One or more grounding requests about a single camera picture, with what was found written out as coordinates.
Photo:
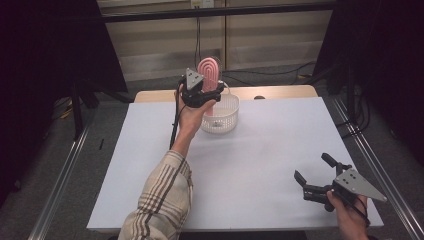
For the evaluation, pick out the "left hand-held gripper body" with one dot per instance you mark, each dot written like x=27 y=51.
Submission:
x=195 y=90

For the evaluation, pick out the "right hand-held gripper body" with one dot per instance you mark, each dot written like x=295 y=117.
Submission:
x=358 y=186

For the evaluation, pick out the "pink hairbrush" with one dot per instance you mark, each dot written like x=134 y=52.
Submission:
x=208 y=71

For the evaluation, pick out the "white perforated plastic basket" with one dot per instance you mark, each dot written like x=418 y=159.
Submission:
x=228 y=113

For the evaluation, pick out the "person's left hand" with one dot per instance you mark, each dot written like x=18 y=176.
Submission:
x=191 y=118

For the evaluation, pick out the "person's right hand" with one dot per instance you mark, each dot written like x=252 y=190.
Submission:
x=348 y=220

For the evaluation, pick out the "wooden table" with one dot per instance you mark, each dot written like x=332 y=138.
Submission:
x=160 y=95

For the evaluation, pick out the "white table board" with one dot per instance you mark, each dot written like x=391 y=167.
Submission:
x=266 y=150

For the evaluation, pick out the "black horizontal bar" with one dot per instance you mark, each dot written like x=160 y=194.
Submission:
x=266 y=10

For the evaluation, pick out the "small black floor object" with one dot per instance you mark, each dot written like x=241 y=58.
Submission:
x=101 y=144

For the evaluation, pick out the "black metal stand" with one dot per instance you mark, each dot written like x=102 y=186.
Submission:
x=77 y=110

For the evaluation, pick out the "black curtain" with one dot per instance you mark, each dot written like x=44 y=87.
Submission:
x=40 y=66
x=383 y=50

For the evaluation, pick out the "aluminium floor rail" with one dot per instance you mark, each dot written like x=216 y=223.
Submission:
x=56 y=193
x=383 y=173

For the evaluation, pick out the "white wall socket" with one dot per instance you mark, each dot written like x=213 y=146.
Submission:
x=202 y=3

